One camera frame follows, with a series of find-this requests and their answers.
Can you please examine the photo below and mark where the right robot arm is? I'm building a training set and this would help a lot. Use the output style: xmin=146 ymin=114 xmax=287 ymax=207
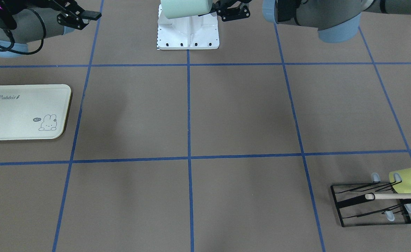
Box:
xmin=0 ymin=0 xmax=102 ymax=58

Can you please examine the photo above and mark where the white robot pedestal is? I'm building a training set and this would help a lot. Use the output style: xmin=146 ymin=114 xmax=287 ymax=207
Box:
xmin=156 ymin=5 xmax=220 ymax=50

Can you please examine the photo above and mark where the light green cup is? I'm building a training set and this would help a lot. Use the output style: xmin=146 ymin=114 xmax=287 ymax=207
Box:
xmin=161 ymin=0 xmax=213 ymax=19

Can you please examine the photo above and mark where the cream rabbit tray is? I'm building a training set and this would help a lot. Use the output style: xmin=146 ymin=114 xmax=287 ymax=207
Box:
xmin=0 ymin=84 xmax=72 ymax=141

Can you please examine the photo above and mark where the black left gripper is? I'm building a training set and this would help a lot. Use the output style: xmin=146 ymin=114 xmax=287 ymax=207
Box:
xmin=213 ymin=0 xmax=251 ymax=21

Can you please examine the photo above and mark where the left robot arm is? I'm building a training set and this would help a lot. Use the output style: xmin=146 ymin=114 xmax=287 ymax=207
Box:
xmin=262 ymin=0 xmax=411 ymax=43

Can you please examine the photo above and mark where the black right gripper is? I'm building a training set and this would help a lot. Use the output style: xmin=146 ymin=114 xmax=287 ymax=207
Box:
xmin=50 ymin=0 xmax=102 ymax=30

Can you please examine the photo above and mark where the black wire cup rack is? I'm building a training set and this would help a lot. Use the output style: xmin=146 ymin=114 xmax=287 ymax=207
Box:
xmin=330 ymin=173 xmax=411 ymax=228

